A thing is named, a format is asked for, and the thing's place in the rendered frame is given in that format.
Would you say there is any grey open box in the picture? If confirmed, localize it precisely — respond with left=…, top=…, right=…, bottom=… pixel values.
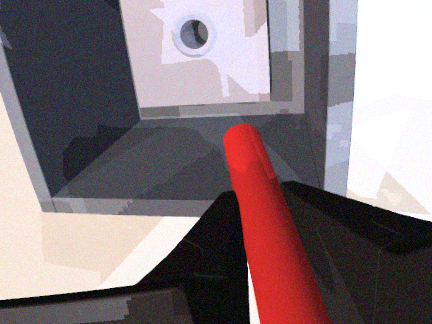
left=0, top=0, right=359, bottom=218

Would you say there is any white square plate with hole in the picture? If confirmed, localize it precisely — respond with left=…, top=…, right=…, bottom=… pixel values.
left=120, top=0, right=272, bottom=107

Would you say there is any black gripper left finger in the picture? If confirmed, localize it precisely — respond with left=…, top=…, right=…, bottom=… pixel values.
left=0, top=190, right=251, bottom=324

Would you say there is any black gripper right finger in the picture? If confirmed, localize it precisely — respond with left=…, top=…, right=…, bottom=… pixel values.
left=280, top=181, right=432, bottom=324

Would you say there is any red peg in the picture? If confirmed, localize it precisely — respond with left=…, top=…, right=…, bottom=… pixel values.
left=224, top=125, right=332, bottom=324

